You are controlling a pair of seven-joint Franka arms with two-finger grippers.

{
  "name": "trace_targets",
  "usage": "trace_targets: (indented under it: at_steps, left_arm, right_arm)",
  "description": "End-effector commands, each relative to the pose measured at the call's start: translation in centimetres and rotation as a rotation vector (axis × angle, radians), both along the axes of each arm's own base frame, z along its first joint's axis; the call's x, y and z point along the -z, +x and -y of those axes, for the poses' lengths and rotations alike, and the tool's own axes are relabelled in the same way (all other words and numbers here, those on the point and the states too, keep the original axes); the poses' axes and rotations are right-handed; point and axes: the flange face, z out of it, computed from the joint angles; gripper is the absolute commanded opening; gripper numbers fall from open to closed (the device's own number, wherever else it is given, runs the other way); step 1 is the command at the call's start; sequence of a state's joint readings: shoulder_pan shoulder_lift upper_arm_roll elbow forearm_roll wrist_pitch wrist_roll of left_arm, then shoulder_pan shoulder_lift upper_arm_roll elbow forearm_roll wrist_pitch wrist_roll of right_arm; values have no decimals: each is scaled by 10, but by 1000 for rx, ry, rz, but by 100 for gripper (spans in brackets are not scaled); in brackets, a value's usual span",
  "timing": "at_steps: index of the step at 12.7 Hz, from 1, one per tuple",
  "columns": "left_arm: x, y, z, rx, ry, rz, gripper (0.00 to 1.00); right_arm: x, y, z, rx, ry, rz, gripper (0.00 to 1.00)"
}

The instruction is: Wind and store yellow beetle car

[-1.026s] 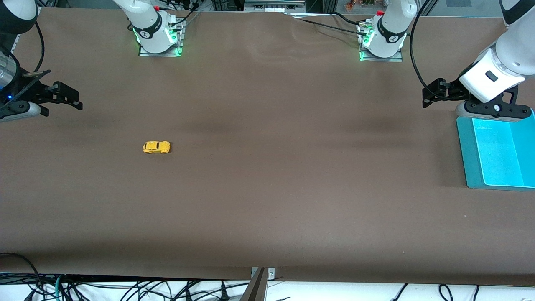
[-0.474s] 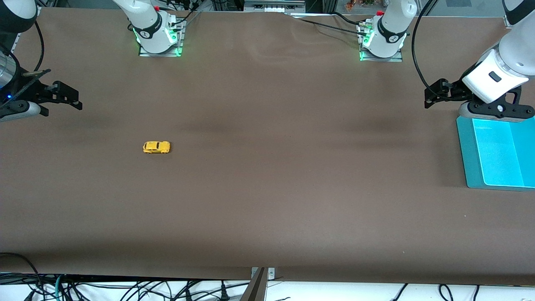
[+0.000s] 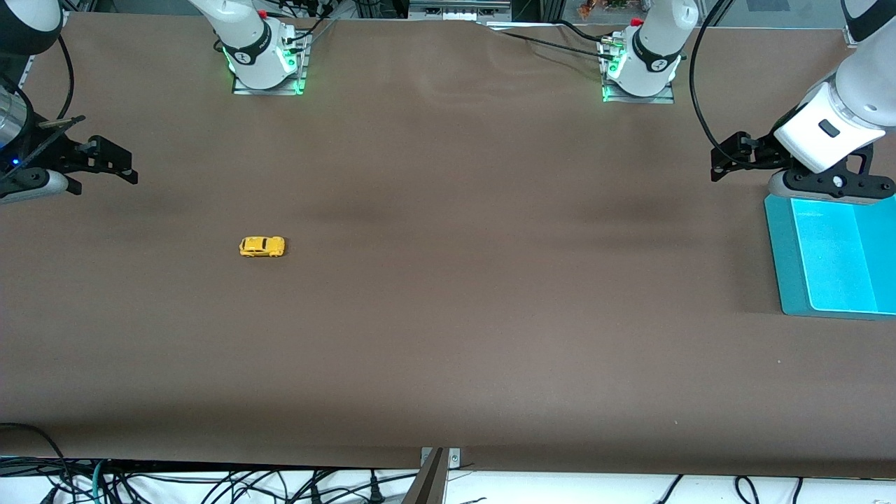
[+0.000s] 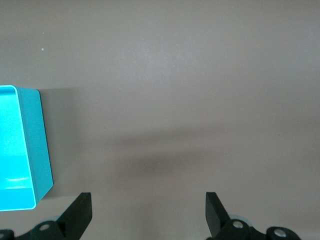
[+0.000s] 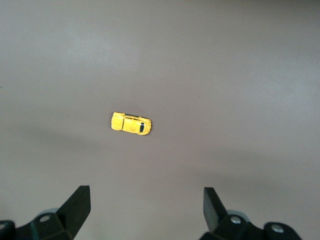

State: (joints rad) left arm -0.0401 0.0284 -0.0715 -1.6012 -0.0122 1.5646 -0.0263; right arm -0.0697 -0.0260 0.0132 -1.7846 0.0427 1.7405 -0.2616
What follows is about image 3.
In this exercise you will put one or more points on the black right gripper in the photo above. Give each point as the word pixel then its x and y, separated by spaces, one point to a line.
pixel 57 155

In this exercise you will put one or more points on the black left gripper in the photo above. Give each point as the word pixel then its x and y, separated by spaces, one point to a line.
pixel 763 153

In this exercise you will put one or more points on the yellow beetle toy car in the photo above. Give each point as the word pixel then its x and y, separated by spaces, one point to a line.
pixel 262 246

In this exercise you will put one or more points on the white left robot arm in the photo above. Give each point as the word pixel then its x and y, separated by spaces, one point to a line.
pixel 850 101

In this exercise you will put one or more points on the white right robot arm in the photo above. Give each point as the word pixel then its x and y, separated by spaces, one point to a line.
pixel 246 38

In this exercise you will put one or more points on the teal storage box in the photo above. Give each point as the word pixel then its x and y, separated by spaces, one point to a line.
pixel 833 259

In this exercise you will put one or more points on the brown table cover sheet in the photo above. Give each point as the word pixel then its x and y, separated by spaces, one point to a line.
pixel 448 315

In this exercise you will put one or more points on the dark wedge-shaped bar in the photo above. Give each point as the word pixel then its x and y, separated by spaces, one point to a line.
pixel 428 483

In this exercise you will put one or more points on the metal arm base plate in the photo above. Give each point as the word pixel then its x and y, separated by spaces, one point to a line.
pixel 672 94
pixel 301 66

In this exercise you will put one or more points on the aluminium frame profile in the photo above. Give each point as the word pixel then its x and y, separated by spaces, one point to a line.
pixel 458 8

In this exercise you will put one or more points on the small metal table bracket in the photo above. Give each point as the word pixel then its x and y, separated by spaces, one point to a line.
pixel 455 458

